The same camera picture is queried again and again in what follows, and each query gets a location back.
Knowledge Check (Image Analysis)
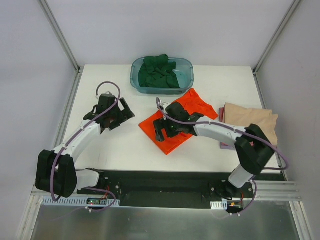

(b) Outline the pink folded t shirt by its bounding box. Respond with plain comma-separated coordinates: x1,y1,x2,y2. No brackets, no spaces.
218,107,256,148

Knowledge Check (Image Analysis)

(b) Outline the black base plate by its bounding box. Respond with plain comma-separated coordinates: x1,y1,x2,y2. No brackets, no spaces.
47,168,287,210

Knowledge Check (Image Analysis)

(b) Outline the right aluminium frame post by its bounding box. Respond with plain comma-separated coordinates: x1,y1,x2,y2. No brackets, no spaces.
251,0,302,76

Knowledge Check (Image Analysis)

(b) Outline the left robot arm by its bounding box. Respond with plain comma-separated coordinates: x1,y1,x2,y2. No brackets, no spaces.
35,92,135,198

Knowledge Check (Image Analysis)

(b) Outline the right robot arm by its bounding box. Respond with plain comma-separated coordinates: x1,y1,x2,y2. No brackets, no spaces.
153,98,275,198

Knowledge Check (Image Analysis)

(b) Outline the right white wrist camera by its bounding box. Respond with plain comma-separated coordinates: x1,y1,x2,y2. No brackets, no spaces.
159,102,171,112

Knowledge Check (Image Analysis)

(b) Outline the aluminium frame post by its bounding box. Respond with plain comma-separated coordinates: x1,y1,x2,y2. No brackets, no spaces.
251,0,302,76
38,0,85,73

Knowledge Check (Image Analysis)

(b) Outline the left white cable duct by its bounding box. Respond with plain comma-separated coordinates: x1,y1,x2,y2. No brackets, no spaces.
42,196,120,208

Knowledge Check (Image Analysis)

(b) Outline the right white cable duct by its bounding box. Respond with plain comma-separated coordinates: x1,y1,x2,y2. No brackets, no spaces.
210,201,228,210

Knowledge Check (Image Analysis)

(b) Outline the teal plastic bin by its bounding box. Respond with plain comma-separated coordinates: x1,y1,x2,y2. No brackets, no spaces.
130,57,194,95

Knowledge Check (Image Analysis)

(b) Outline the left aluminium frame post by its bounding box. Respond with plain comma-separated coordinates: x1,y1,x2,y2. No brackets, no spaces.
38,0,85,73

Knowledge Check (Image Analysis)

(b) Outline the beige folded t shirt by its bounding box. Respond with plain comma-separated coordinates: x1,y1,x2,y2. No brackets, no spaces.
224,102,279,146

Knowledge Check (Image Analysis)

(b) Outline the orange t shirt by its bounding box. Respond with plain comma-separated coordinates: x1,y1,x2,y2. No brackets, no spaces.
139,88,219,155

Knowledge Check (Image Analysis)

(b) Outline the lavender folded t shirt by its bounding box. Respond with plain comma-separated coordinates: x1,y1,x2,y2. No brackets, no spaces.
219,142,236,151

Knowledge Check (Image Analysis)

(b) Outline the dark green t shirt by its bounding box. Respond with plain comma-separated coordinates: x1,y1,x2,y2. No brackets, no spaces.
138,54,180,88

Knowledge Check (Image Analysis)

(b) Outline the white cable duct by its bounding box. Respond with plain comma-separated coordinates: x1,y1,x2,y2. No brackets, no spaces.
210,201,228,210
42,196,120,208

